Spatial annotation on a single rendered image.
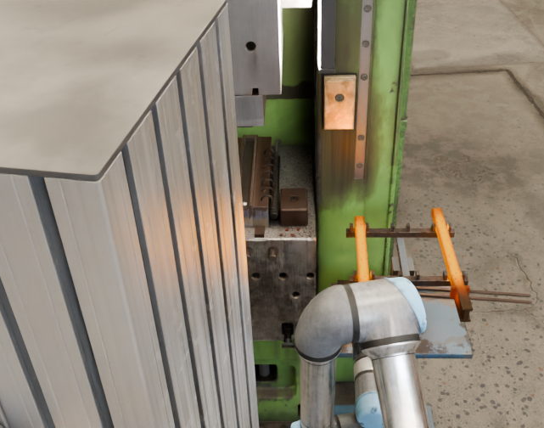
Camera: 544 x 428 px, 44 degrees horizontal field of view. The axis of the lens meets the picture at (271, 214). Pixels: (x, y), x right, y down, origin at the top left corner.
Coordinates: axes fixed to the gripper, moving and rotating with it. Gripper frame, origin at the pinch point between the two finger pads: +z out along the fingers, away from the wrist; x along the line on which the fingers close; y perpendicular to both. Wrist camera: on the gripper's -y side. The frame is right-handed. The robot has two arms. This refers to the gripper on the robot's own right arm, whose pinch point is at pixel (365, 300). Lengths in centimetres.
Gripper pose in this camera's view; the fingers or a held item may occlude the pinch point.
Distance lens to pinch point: 178.4
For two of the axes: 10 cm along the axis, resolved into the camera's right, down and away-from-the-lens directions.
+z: 0.6, -6.0, 8.0
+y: 0.3, 8.0, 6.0
